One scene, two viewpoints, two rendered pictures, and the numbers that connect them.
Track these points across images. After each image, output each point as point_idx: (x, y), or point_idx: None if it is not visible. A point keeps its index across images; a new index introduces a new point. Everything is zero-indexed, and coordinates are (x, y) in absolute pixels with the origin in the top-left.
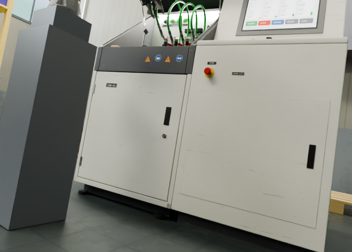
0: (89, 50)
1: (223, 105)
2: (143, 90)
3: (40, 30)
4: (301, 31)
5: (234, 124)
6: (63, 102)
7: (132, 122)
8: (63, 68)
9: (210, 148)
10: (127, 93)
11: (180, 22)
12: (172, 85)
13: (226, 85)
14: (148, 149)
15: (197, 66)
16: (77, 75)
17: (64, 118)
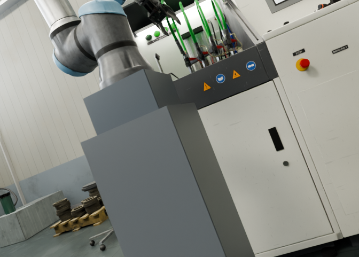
0: (195, 113)
1: (343, 92)
2: (224, 125)
3: (147, 124)
4: None
5: None
6: (225, 211)
7: (232, 170)
8: (202, 161)
9: (354, 147)
10: None
11: (208, 25)
12: (260, 100)
13: (332, 68)
14: (273, 189)
15: (282, 64)
16: (209, 158)
17: (235, 231)
